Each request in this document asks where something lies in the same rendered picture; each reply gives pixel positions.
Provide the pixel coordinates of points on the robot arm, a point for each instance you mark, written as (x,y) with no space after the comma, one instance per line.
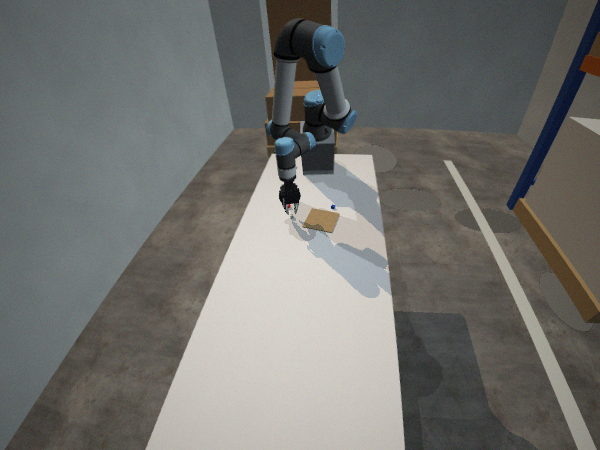
(320,45)

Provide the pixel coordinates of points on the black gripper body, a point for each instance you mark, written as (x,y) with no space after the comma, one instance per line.
(289,197)

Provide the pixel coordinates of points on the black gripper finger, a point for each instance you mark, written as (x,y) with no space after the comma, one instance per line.
(297,204)
(283,204)

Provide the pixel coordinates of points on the tan square mat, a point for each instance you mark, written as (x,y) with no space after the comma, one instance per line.
(321,220)

